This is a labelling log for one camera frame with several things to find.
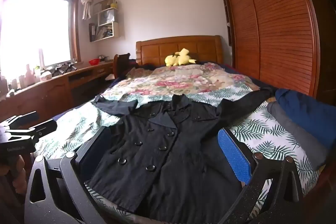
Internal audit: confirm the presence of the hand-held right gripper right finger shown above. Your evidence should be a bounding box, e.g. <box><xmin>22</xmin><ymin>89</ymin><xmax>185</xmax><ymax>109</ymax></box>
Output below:
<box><xmin>217</xmin><ymin>127</ymin><xmax>305</xmax><ymax>224</ymax></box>

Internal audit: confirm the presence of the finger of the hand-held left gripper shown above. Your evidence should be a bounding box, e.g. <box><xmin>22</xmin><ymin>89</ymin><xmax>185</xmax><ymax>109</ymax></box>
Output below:
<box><xmin>0</xmin><ymin>111</ymin><xmax>40</xmax><ymax>133</ymax></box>
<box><xmin>6</xmin><ymin>120</ymin><xmax>58</xmax><ymax>138</ymax></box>

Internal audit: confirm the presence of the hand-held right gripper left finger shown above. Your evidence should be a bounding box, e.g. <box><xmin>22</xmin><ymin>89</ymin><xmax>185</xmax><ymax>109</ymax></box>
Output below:
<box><xmin>24</xmin><ymin>126</ymin><xmax>113</xmax><ymax>224</ymax></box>

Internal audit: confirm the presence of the black button coat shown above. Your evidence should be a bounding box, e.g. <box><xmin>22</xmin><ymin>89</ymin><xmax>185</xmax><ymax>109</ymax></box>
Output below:
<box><xmin>84</xmin><ymin>90</ymin><xmax>276</xmax><ymax>220</ymax></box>

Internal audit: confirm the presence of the person's left hand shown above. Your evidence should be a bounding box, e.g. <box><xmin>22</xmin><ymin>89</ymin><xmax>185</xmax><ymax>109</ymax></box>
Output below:
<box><xmin>10</xmin><ymin>158</ymin><xmax>27</xmax><ymax>194</ymax></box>

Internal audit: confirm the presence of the leaf print bed sheet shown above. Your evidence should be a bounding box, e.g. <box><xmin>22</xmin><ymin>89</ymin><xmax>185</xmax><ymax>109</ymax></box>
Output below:
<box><xmin>34</xmin><ymin>85</ymin><xmax>321</xmax><ymax>224</ymax></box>

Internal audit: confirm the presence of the wooden desk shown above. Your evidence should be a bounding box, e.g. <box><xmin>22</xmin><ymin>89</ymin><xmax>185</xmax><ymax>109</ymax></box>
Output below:
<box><xmin>0</xmin><ymin>60</ymin><xmax>116</xmax><ymax>122</ymax></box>

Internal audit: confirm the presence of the pink bottle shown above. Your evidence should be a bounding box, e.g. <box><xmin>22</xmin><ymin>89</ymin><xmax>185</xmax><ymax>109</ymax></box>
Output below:
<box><xmin>24</xmin><ymin>64</ymin><xmax>36</xmax><ymax>86</ymax></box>

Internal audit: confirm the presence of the black tool on desk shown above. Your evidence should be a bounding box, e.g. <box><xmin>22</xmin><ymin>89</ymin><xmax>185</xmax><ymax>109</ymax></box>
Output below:
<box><xmin>51</xmin><ymin>62</ymin><xmax>78</xmax><ymax>76</ymax></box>

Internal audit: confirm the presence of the grey folded garment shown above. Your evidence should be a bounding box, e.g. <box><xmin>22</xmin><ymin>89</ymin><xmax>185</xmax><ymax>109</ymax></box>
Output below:
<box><xmin>266</xmin><ymin>101</ymin><xmax>328</xmax><ymax>170</ymax></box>

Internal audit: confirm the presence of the dark wooden chair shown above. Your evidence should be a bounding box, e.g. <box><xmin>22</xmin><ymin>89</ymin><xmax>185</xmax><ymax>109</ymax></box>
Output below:
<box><xmin>113</xmin><ymin>53</ymin><xmax>137</xmax><ymax>77</ymax></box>

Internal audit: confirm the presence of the blue folded garment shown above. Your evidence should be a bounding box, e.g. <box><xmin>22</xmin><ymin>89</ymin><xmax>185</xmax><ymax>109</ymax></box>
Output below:
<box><xmin>275</xmin><ymin>88</ymin><xmax>336</xmax><ymax>148</ymax></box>

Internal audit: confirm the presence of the wooden framed window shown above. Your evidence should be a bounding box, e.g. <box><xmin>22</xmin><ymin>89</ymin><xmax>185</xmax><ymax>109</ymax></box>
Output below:
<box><xmin>0</xmin><ymin>0</ymin><xmax>80</xmax><ymax>77</ymax></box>

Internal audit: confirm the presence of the floral blanket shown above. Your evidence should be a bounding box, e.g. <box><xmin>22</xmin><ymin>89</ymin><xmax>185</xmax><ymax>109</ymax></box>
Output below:
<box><xmin>101</xmin><ymin>61</ymin><xmax>260</xmax><ymax>105</ymax></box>

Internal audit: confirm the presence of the yellow plush toy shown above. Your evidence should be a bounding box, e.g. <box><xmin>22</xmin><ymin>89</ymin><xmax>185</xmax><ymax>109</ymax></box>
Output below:
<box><xmin>164</xmin><ymin>48</ymin><xmax>197</xmax><ymax>67</ymax></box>

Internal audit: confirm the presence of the wooden bed headboard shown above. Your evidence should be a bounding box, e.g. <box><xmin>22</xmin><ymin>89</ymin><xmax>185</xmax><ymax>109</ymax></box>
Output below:
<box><xmin>136</xmin><ymin>35</ymin><xmax>224</xmax><ymax>68</ymax></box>

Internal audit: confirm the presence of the wooden slatted wardrobe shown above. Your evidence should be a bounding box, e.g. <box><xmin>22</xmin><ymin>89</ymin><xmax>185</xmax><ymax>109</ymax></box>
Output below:
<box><xmin>216</xmin><ymin>0</ymin><xmax>322</xmax><ymax>98</ymax></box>

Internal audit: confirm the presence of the white wall shelf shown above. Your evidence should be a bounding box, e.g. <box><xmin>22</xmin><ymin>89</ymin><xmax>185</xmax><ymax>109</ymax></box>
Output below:
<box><xmin>89</xmin><ymin>0</ymin><xmax>121</xmax><ymax>42</ymax></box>

